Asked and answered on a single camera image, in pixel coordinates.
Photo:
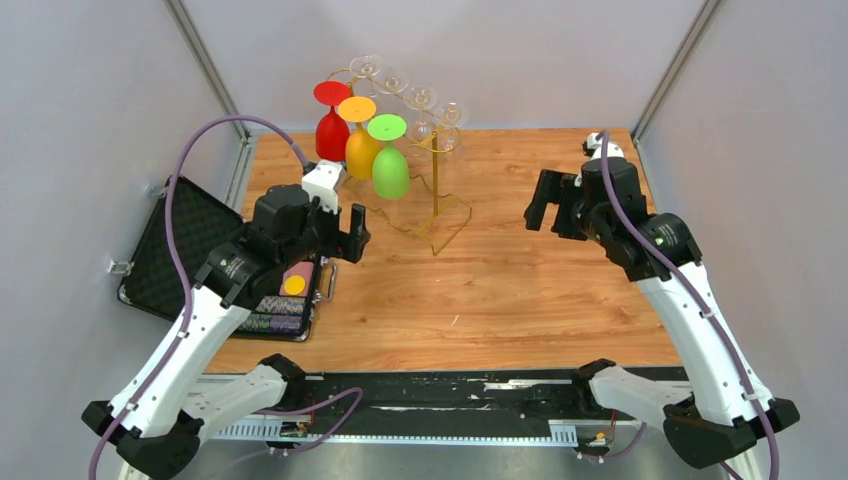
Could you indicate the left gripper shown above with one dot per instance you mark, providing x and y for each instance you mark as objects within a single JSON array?
[{"x": 349, "y": 246}]

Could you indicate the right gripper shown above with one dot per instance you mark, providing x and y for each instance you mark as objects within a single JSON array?
[{"x": 552, "y": 187}]

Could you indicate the green wine glass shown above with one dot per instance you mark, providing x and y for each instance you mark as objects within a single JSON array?
[{"x": 390, "y": 170}]

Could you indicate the clear wine glass front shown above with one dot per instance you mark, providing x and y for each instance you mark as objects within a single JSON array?
[{"x": 452, "y": 116}]

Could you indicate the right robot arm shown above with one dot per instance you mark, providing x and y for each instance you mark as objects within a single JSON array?
[{"x": 726, "y": 410}]

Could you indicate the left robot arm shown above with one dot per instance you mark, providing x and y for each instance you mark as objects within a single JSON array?
[{"x": 153, "y": 422}]

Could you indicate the orange wine glass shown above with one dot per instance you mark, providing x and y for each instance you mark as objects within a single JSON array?
[{"x": 361, "y": 148}]

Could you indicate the red wine glass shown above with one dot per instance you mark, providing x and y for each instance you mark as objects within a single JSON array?
[{"x": 332, "y": 131}]

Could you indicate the clear wine glass rearmost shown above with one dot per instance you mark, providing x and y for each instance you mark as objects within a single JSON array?
[{"x": 365, "y": 66}]

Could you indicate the yellow round chip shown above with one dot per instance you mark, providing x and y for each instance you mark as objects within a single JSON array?
[{"x": 294, "y": 285}]

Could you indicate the black poker chip case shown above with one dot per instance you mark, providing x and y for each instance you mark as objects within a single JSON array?
[{"x": 202, "y": 222}]

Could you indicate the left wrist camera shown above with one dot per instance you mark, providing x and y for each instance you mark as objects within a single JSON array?
[{"x": 323, "y": 182}]

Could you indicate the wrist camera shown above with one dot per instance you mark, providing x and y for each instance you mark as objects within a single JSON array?
[
  {"x": 592, "y": 147},
  {"x": 323, "y": 182}
]

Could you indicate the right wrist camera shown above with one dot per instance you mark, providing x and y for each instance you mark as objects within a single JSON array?
[{"x": 592, "y": 147}]

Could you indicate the gold wire glass rack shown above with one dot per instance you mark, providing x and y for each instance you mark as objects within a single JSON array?
[{"x": 425, "y": 211}]

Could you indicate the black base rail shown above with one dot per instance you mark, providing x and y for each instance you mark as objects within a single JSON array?
[{"x": 537, "y": 407}]

